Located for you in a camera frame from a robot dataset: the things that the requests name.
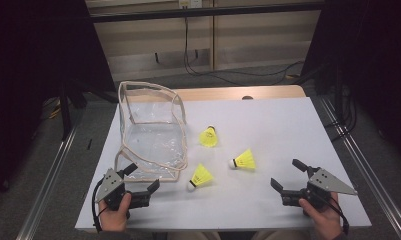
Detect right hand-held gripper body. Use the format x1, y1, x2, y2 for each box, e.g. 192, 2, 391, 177
280, 167, 359, 212

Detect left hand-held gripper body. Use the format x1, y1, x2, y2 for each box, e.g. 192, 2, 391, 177
95, 168, 152, 212

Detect clear plastic bag beige trim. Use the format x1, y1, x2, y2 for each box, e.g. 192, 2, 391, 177
113, 80, 189, 183

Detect yellow shuttlecock white cork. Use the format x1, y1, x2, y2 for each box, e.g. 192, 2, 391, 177
187, 163, 215, 193
228, 148, 257, 170

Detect yellow shuttlecock dark cork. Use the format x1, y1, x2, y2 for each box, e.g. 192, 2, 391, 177
198, 124, 220, 148

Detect person's left hand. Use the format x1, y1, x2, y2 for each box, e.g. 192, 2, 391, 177
98, 192, 133, 233

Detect person's right hand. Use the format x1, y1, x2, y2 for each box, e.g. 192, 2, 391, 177
297, 191, 344, 240

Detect white table cover sheet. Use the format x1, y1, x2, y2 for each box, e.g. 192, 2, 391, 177
74, 96, 373, 232

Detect black metal stand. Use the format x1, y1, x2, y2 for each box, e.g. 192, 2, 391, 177
59, 79, 87, 141

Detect black curtain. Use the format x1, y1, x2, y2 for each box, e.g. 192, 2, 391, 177
0, 0, 117, 208
301, 0, 401, 164

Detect black horizontal bar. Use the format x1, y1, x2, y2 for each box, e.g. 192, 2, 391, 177
87, 1, 326, 24

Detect left hand-held gripper black cable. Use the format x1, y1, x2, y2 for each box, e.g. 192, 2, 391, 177
91, 178, 110, 233

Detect hand-held gripper black cable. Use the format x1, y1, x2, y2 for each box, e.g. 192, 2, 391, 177
91, 178, 110, 233
327, 194, 351, 235

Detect metal floor rail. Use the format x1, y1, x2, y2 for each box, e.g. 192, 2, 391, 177
319, 96, 401, 240
15, 126, 79, 240

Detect right hand-held gripper black cable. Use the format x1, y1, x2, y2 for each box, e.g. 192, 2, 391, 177
327, 194, 351, 235

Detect bundle of black cables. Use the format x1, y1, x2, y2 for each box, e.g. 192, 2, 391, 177
324, 83, 358, 143

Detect black floor cable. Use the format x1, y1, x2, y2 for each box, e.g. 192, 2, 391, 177
182, 16, 306, 86

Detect white wall socket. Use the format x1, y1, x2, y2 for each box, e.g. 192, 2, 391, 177
178, 0, 203, 9

